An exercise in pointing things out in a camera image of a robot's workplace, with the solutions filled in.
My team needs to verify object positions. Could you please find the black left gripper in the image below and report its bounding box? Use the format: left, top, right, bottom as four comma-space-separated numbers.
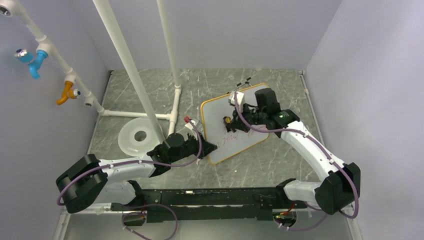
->
170, 131, 218, 164

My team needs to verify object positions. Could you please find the blue plastic faucet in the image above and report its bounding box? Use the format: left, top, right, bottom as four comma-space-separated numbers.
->
14, 48, 49, 79

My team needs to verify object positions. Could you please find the white perforated disc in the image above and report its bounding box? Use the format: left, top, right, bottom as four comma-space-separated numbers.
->
118, 117, 160, 157

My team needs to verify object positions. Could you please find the orange plastic faucet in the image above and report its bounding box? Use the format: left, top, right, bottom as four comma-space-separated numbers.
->
56, 81, 82, 106

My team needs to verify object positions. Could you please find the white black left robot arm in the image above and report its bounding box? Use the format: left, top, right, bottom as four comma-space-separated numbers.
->
55, 133, 218, 214

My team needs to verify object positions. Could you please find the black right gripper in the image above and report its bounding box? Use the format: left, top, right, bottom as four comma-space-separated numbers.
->
228, 102, 267, 134

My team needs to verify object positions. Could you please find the yellow framed whiteboard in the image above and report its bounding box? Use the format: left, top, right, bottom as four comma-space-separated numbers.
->
200, 94, 269, 165

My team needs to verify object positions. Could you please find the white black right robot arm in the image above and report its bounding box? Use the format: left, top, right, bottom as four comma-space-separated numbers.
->
223, 87, 361, 219

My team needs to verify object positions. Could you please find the white pvc pipe frame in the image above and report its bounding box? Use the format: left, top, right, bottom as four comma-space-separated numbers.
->
0, 0, 182, 142

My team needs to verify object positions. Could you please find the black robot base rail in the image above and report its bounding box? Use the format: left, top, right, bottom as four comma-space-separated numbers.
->
111, 187, 306, 223

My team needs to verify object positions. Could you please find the black wire board stand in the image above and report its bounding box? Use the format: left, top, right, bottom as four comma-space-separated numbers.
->
227, 74, 258, 94

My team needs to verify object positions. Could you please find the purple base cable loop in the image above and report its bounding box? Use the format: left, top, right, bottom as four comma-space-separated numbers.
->
121, 204, 178, 240

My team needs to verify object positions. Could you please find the yellow black whiteboard eraser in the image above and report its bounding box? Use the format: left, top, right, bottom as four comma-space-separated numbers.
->
223, 116, 232, 128

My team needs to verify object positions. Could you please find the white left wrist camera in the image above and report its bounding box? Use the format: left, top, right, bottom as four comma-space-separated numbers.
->
183, 116, 203, 135

